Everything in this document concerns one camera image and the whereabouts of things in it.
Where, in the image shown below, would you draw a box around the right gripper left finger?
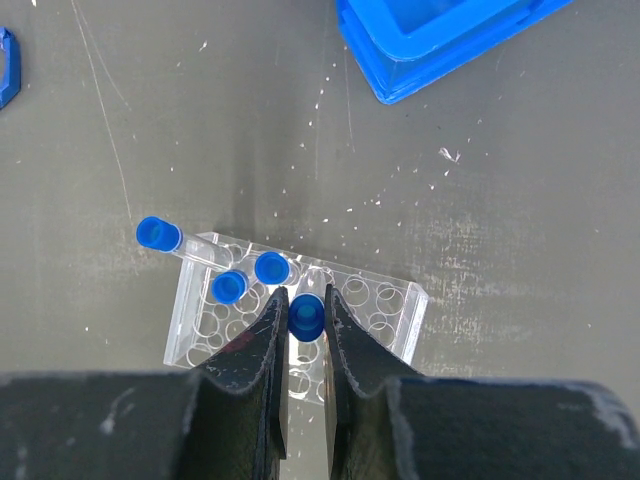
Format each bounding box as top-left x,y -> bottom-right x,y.
1,287 -> 289,479

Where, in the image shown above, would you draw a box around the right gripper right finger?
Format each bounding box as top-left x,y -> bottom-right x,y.
325,286 -> 639,479

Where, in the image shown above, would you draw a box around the clear acrylic tube rack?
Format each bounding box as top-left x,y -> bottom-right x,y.
163,232 -> 429,404

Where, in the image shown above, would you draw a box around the blue capped test tube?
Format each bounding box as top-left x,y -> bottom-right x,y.
211,270 -> 249,305
136,216 -> 233,269
254,251 -> 290,285
288,293 -> 325,342

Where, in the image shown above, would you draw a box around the blue plastic divided bin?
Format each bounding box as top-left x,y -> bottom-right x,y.
336,0 -> 570,105

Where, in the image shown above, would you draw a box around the blue rimmed safety goggles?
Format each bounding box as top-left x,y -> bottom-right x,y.
0,27 -> 22,109

